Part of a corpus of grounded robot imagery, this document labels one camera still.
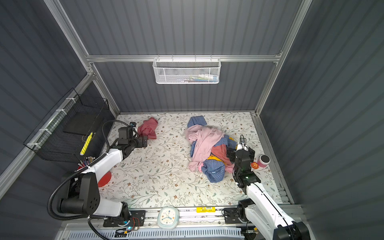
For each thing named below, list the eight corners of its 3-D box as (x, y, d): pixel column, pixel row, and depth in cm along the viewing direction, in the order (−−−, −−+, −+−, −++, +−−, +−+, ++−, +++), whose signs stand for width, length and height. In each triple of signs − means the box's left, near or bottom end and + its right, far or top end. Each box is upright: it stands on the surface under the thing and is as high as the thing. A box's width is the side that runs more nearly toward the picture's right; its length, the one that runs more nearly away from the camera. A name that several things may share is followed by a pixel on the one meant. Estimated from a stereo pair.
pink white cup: (257, 168, 92) (260, 163, 87) (254, 158, 96) (257, 154, 92) (268, 168, 92) (272, 163, 87) (265, 158, 96) (268, 154, 91)
